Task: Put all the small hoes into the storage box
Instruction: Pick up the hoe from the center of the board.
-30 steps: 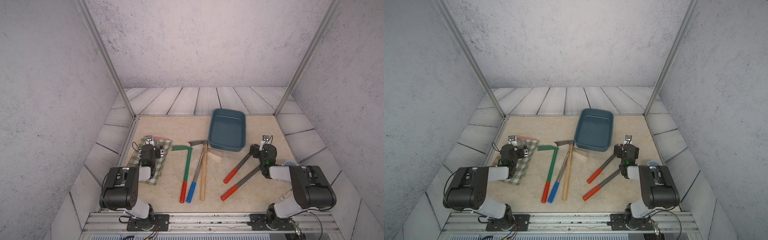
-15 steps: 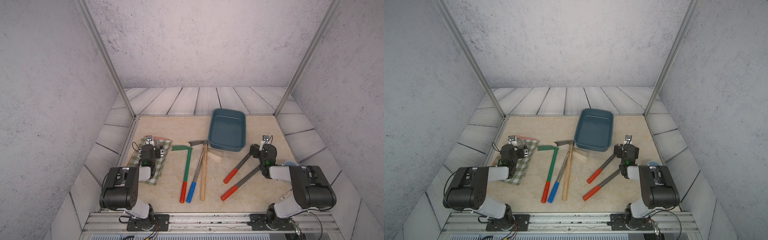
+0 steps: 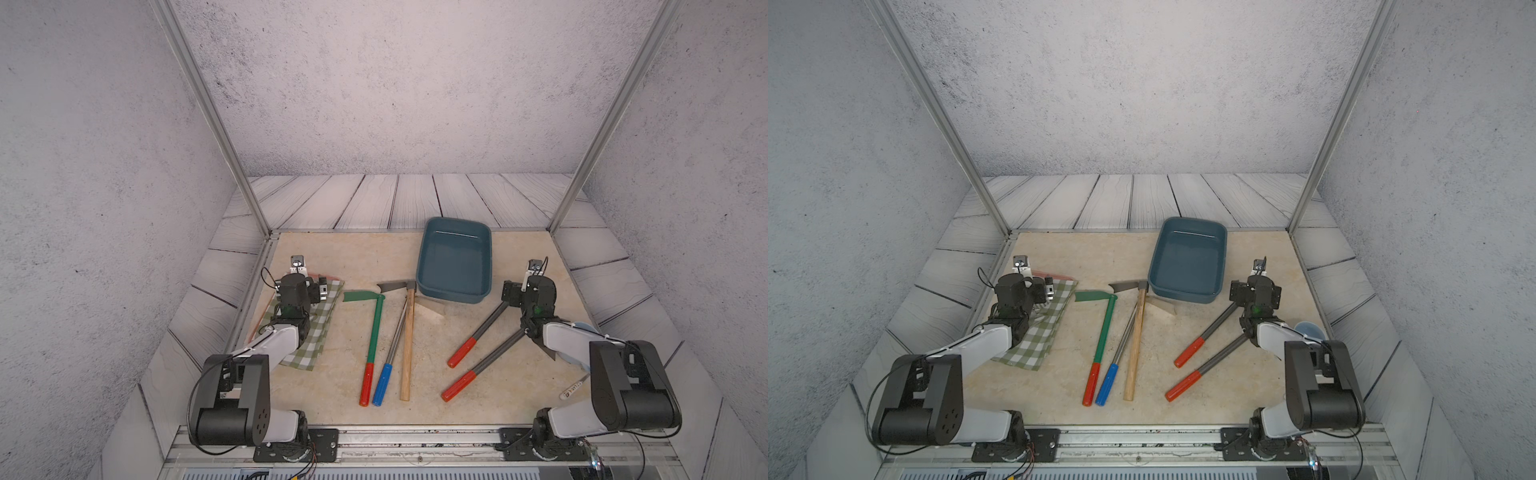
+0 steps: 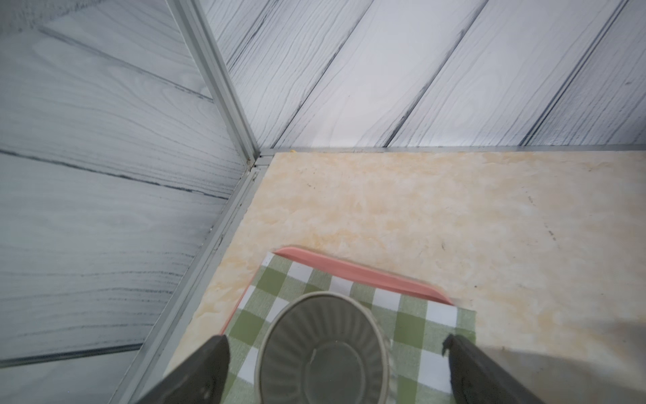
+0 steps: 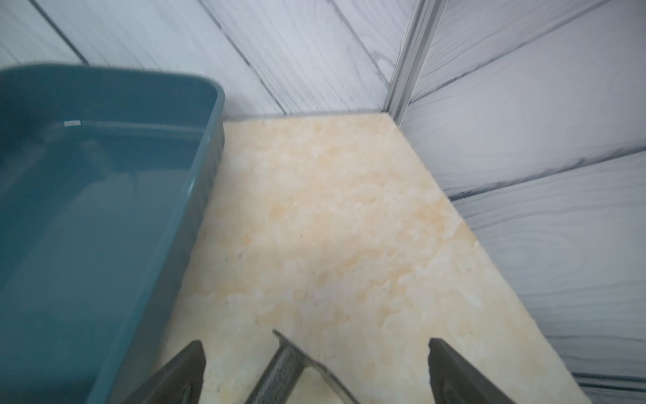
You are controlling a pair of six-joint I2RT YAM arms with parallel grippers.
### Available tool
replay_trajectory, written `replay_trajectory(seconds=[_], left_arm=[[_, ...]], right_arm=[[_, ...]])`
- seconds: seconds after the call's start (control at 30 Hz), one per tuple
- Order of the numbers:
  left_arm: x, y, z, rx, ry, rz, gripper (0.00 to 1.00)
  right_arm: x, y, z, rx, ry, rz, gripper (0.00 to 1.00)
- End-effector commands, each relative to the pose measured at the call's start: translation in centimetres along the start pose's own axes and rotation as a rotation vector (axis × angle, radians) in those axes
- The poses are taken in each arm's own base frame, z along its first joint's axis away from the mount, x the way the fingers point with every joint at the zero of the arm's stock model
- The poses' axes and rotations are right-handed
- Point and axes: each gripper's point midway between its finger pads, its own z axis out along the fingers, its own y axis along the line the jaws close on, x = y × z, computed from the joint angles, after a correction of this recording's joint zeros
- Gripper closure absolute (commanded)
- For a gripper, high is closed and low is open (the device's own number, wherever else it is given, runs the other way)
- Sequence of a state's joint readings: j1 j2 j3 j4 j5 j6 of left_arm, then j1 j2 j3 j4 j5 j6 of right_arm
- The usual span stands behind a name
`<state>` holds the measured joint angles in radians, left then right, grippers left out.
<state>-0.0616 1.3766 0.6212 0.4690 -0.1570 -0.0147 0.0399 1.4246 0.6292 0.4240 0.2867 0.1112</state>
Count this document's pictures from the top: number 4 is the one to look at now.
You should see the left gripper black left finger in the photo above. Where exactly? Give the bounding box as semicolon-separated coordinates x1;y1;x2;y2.
138;335;230;404

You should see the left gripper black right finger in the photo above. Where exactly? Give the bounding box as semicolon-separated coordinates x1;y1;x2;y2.
442;334;543;403

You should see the green white checkered cloth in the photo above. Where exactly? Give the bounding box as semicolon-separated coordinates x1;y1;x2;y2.
222;254;476;403

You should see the grey ribbed glass cup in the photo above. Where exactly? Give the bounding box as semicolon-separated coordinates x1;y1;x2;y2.
254;291;397;403

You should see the pink tray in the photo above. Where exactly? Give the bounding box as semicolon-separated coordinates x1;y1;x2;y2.
219;246;455;335

